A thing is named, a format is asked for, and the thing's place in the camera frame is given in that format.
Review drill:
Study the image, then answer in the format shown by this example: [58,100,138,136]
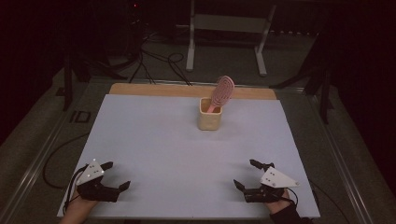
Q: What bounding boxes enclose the wooden table board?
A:
[108,82,278,101]

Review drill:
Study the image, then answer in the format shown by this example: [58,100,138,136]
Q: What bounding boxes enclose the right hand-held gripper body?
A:
[244,166,302,203]

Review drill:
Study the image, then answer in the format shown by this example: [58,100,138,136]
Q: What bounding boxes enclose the black square floor bracket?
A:
[69,110,92,124]

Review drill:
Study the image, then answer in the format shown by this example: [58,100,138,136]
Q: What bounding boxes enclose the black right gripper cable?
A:
[283,186,300,207]

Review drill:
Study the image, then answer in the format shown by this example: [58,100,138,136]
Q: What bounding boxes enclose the pink hairbrush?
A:
[206,75,235,114]

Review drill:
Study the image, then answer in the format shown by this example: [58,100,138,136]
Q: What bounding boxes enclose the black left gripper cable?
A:
[63,164,90,217]

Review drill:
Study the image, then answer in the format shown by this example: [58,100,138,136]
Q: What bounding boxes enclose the grey metal stand frame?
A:
[185,0,277,77]

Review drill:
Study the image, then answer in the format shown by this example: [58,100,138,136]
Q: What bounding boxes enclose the bundle of black cables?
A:
[128,29,192,87]

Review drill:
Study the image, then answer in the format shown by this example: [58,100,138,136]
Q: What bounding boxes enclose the black floor cable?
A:
[309,179,352,224]
[42,133,91,190]

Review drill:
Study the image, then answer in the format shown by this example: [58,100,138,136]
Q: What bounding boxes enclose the black tripod stand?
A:
[269,34,336,125]
[55,50,129,112]

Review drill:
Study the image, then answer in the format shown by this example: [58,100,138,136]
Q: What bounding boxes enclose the person's right hand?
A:
[265,189,294,216]

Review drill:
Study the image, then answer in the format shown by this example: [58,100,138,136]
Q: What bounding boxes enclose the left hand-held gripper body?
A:
[75,160,121,203]

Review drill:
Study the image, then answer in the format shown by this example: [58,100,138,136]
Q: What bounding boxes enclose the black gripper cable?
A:
[283,186,300,207]
[63,164,90,217]

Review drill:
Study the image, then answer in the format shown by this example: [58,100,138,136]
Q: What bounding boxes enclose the beige square cup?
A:
[197,97,223,132]

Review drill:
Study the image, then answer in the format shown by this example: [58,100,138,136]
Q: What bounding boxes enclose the pale blue table mat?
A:
[56,93,321,219]

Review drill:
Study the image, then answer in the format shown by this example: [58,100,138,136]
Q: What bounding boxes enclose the person's left hand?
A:
[58,189,99,224]

